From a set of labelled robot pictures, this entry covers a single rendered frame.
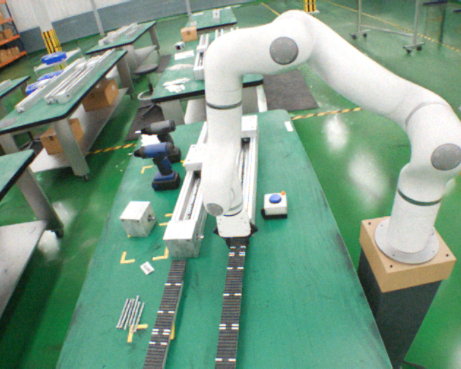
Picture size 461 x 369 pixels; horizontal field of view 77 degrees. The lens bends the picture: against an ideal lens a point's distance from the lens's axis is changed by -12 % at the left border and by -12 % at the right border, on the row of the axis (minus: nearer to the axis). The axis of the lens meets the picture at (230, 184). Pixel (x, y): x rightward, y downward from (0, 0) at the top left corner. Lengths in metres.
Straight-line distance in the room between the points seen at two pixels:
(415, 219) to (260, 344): 0.52
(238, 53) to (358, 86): 0.26
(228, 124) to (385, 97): 0.36
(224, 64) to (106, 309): 0.82
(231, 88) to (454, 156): 0.49
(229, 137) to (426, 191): 0.50
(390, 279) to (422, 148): 0.40
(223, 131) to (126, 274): 0.63
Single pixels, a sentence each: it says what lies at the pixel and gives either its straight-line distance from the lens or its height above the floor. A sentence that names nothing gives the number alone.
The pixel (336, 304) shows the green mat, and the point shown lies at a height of 0.78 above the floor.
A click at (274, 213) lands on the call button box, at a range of 1.20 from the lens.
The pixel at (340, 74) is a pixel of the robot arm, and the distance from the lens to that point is 0.71.
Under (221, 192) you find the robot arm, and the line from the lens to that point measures 0.83.
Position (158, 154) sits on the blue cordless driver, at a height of 0.96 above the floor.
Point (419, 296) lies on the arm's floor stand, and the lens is 1.13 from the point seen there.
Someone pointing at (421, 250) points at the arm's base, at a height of 0.88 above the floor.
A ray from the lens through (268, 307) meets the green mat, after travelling 0.98.
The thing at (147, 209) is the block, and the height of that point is 0.86.
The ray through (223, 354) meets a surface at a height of 0.81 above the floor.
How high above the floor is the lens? 1.61
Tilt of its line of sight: 36 degrees down
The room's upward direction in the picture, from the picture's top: 11 degrees counter-clockwise
